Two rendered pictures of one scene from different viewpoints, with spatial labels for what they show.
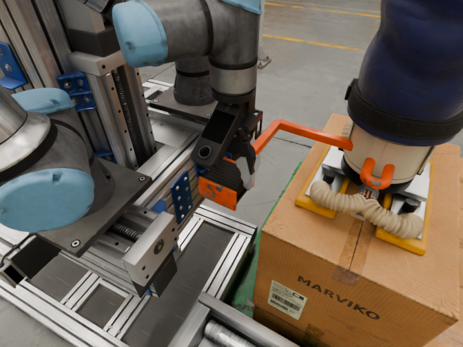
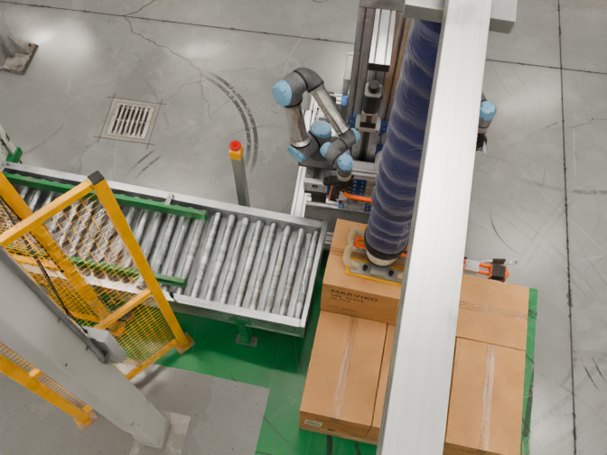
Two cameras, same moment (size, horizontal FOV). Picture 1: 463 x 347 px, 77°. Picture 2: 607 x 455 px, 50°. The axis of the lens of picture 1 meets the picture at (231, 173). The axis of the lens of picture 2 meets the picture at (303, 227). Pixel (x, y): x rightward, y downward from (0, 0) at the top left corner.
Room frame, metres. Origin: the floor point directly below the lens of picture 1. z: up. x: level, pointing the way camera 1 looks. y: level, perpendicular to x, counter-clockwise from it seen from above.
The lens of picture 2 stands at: (-0.31, -1.62, 4.18)
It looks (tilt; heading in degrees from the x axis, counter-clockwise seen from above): 63 degrees down; 72
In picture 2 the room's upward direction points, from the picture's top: 1 degrees clockwise
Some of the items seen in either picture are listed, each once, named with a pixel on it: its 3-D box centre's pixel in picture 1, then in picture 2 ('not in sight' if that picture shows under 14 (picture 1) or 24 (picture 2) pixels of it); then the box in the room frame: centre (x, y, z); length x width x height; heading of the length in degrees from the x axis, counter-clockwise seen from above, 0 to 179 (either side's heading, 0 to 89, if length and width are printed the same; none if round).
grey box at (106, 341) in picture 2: not in sight; (93, 342); (-0.87, -0.63, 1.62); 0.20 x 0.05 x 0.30; 151
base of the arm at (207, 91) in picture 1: (196, 80); not in sight; (0.87, 0.11, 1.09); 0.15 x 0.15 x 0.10
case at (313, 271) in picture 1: (353, 226); (379, 274); (0.56, -0.39, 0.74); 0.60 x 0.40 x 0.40; 150
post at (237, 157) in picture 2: not in sight; (242, 191); (-0.03, 0.51, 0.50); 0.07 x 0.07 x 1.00; 61
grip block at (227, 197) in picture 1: (227, 182); (337, 193); (0.42, 0.01, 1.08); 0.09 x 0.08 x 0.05; 59
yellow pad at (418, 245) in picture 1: (410, 191); (378, 271); (0.50, -0.45, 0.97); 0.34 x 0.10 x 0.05; 149
